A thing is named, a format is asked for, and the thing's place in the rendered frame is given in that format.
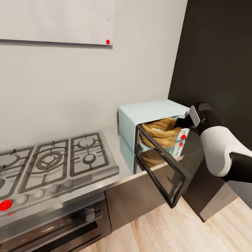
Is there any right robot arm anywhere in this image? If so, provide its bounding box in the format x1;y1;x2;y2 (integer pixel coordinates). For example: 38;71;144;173
174;102;252;210

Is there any popcorn bag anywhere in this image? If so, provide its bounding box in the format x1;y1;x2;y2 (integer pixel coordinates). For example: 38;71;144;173
140;117;181;148

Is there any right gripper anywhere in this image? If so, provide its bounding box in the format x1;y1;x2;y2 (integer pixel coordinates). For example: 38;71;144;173
174;117;196;129

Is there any microwave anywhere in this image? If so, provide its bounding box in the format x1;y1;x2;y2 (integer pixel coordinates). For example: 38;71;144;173
118;99;191;209

